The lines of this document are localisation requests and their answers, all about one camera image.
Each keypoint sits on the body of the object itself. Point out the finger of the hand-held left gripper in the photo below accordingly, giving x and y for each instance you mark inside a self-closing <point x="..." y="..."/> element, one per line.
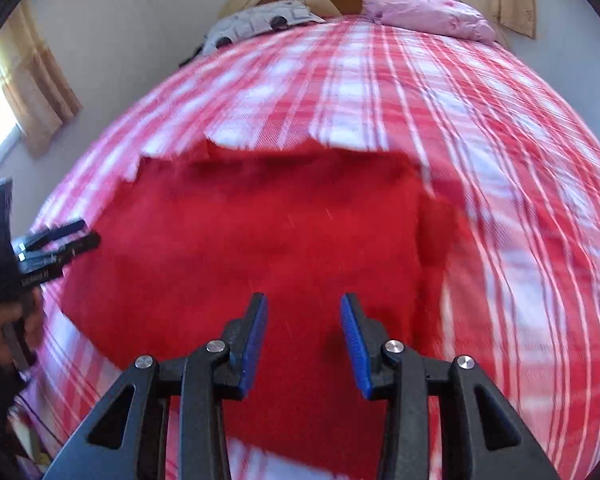
<point x="75" y="245"/>
<point x="60" y="229"/>

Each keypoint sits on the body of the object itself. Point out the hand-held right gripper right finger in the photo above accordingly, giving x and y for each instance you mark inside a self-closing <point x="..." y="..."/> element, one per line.
<point x="356" y="345"/>

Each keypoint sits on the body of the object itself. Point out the red plaid bed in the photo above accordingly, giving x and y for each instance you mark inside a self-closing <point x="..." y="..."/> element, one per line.
<point x="380" y="90"/>

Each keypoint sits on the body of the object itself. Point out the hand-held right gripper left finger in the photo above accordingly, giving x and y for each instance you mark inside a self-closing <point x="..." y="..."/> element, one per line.
<point x="254" y="345"/>

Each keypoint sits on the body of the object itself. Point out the long beige side curtain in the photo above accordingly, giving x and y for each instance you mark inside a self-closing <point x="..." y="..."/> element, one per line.
<point x="35" y="85"/>

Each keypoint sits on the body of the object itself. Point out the red embroidered sweater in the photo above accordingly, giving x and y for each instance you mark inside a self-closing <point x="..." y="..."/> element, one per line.
<point x="260" y="240"/>

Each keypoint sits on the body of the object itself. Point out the grey patterned pillow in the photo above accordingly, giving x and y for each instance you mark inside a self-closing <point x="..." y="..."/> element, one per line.
<point x="260" y="20"/>

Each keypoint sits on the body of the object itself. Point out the pink pillow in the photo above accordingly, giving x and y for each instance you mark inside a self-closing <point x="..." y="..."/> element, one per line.
<point x="425" y="15"/>

